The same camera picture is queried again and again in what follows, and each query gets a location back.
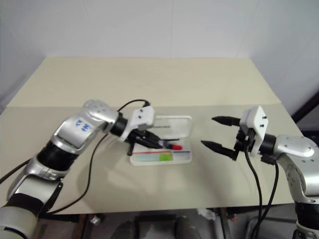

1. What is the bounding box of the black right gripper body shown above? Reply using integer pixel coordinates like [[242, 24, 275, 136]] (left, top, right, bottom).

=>
[[235, 126, 255, 152]]

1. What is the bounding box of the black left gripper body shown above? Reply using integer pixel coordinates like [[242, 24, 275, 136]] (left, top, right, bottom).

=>
[[127, 128, 153, 155]]

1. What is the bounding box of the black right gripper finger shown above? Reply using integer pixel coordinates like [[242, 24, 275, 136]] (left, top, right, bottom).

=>
[[200, 140, 240, 161], [211, 116, 241, 127]]

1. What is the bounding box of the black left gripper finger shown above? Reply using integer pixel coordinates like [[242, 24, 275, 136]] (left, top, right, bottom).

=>
[[146, 132, 163, 145], [139, 138, 165, 150]]

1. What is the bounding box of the black marker with red cap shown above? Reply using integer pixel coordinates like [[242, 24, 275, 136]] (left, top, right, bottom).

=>
[[163, 143, 184, 151]]

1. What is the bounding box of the white hard pencil case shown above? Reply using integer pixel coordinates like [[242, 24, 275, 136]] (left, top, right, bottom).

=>
[[129, 115, 193, 166]]

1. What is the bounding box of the crumpled white paper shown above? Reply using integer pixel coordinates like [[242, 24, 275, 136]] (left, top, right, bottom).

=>
[[196, 208, 216, 222]]

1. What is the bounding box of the dark rounded shape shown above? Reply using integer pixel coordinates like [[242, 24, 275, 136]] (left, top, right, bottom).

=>
[[175, 217, 200, 239]]

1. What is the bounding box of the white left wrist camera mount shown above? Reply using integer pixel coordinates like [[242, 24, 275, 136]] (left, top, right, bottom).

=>
[[117, 105, 156, 143]]

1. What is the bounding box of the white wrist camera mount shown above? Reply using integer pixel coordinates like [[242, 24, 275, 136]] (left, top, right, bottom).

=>
[[239, 105, 270, 156], [117, 105, 156, 143]]

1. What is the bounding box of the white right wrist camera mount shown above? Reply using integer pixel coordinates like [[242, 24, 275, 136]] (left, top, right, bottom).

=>
[[239, 105, 270, 156]]

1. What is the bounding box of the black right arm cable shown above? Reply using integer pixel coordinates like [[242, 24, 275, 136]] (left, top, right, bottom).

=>
[[244, 148, 280, 239]]

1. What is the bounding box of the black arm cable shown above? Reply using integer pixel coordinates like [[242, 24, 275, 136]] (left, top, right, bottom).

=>
[[0, 100, 152, 215], [244, 148, 280, 239]]

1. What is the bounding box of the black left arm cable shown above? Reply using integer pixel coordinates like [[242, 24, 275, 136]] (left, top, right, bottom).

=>
[[0, 100, 152, 215]]

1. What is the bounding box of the black diagonal frame beam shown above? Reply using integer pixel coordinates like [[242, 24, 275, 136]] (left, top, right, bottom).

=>
[[291, 84, 319, 123]]

